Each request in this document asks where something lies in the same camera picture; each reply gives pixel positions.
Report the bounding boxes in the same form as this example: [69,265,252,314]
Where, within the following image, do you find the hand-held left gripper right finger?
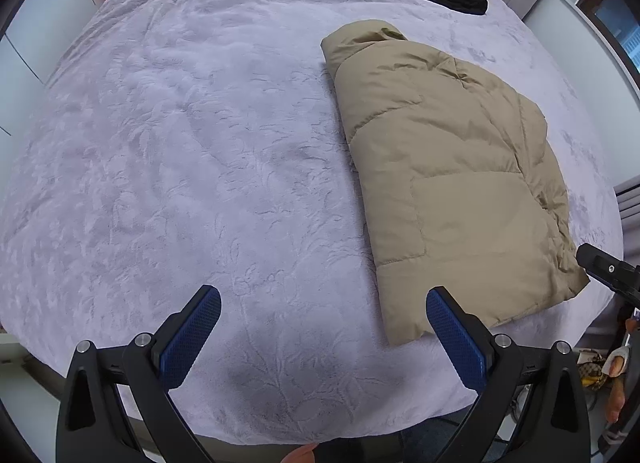
[425,286,592,463]

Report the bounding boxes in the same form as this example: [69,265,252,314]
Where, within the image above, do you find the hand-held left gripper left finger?
[55,284,222,463]

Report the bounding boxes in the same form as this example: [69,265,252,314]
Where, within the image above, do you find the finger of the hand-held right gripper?
[575,242,626,289]

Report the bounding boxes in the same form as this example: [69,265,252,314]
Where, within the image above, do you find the beige puffer jacket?
[320,19,592,348]

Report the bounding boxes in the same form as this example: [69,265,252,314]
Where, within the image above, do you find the person's right forearm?
[602,345,632,424]

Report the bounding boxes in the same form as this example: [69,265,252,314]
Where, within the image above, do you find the person's left hand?
[280,442,321,463]

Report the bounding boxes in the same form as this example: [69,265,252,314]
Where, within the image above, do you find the grey ribbed furniture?
[614,182,640,216]

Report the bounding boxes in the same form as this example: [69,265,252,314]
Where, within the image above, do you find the brown checked bag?
[577,348,608,391]

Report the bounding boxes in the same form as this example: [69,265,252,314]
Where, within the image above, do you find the person's dark pants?
[400,415,506,463]

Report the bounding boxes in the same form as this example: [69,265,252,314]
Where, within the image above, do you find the purple plush blanket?
[0,0,626,444]

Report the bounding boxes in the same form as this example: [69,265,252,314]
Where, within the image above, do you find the window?
[575,0,640,69]

